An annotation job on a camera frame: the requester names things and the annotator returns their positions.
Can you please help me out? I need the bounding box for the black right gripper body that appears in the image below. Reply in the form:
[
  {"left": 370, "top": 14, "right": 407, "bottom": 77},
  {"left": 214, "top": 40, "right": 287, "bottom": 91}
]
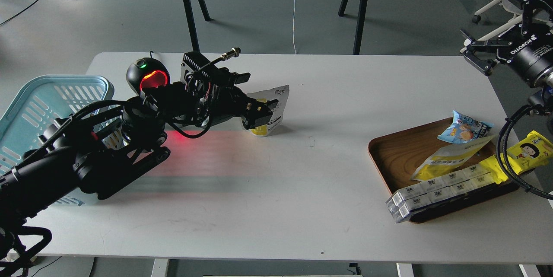
[{"left": 496, "top": 24, "right": 553, "bottom": 88}]

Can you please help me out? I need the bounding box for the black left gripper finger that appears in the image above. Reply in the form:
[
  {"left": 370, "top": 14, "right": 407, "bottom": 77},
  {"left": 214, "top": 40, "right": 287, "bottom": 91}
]
[
  {"left": 244, "top": 113, "right": 273, "bottom": 130},
  {"left": 257, "top": 99, "right": 279, "bottom": 115}
]

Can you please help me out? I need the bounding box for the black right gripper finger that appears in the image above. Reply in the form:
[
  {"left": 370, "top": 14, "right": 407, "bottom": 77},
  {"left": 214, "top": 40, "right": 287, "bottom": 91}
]
[
  {"left": 460, "top": 29, "right": 513, "bottom": 76},
  {"left": 508, "top": 0, "right": 553, "bottom": 35}
]

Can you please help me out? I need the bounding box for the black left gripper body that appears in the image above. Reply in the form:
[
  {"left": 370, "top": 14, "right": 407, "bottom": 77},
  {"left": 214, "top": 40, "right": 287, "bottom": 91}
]
[{"left": 181, "top": 47, "right": 263, "bottom": 128}]

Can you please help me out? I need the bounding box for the yellow white nut snack pouch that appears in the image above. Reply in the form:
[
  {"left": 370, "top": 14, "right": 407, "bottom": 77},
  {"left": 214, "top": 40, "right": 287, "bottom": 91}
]
[{"left": 246, "top": 84, "right": 289, "bottom": 137}]

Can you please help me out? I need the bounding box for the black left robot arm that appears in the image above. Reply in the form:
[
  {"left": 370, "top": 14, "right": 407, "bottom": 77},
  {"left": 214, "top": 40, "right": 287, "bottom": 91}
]
[{"left": 0, "top": 48, "right": 279, "bottom": 277}]

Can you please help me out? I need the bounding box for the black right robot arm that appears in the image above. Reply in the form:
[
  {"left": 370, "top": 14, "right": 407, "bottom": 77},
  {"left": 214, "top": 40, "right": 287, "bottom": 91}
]
[{"left": 461, "top": 0, "right": 553, "bottom": 115}]

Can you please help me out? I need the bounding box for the blue snack packet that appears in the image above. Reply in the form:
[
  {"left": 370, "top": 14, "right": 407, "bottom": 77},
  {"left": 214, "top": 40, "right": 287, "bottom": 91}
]
[{"left": 437, "top": 110, "right": 494, "bottom": 144}]

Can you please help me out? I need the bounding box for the yellow cartoon snack bag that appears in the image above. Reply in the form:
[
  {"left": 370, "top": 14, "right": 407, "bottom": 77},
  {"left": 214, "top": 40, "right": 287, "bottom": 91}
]
[{"left": 479, "top": 131, "right": 553, "bottom": 184}]

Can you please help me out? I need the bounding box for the white boxed snack pack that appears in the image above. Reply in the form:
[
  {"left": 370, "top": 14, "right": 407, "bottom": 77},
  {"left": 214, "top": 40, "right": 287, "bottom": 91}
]
[{"left": 385, "top": 164, "right": 496, "bottom": 223}]

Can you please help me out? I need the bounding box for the light blue plastic basket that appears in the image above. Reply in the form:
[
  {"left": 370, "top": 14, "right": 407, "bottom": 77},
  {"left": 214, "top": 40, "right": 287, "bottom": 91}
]
[{"left": 1, "top": 75, "right": 124, "bottom": 209}]

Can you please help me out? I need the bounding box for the black barcode scanner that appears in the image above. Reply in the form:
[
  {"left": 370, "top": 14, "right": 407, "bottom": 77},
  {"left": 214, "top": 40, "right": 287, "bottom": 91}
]
[{"left": 126, "top": 57, "right": 170, "bottom": 96}]

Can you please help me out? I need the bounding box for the brown wooden tray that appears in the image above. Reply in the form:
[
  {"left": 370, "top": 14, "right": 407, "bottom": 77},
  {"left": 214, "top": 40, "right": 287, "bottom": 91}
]
[{"left": 368, "top": 118, "right": 519, "bottom": 217}]

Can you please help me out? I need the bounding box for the black cable loop right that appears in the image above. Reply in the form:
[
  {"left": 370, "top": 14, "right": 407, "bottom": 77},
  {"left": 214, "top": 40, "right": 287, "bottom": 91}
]
[{"left": 496, "top": 104, "right": 553, "bottom": 201}]

